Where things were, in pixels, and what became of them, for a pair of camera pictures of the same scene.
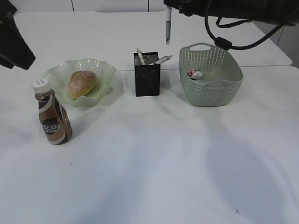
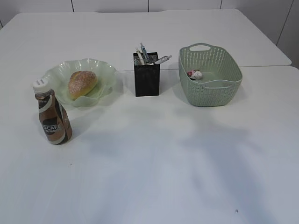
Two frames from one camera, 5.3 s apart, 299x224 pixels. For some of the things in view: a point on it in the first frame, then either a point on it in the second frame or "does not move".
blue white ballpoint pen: (168, 24) → (144, 52)
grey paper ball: (197, 75) does not move
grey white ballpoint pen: (163, 59) does not move
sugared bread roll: (81, 83) does not move
